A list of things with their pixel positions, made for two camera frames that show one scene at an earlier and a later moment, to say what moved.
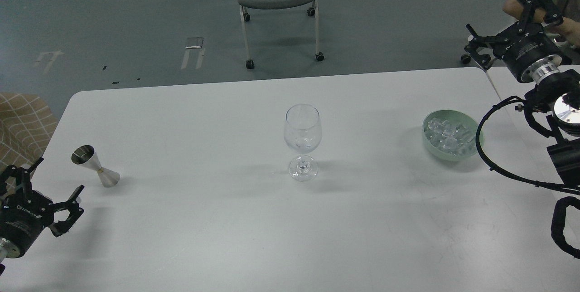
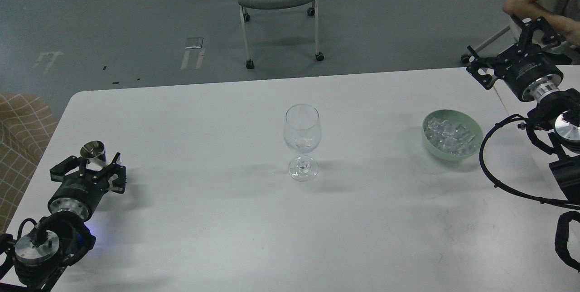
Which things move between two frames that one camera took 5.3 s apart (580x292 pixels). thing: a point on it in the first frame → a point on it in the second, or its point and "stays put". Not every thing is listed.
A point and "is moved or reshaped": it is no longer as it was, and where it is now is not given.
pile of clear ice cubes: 449,137 stays put
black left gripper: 26,212 → 81,190
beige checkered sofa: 27,126 stays put
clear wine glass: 303,132 stays put
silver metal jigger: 85,155 is moved or reshaped
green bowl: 451,135 stays put
